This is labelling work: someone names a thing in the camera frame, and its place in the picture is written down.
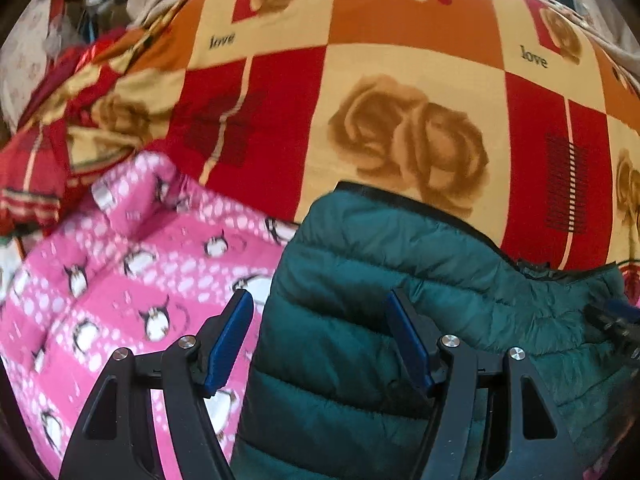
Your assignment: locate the green quilted puffer jacket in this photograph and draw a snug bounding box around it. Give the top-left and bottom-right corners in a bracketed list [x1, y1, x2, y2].
[231, 182, 632, 479]

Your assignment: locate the red rose pattern blanket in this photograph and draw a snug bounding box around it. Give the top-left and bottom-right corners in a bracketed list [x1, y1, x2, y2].
[1, 0, 639, 301]

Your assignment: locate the pink penguin bedsheet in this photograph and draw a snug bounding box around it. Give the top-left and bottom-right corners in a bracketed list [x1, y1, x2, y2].
[1, 152, 296, 474]

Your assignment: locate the pile of clothes background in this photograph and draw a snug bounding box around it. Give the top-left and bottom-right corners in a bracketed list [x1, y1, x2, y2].
[1, 0, 205, 147]

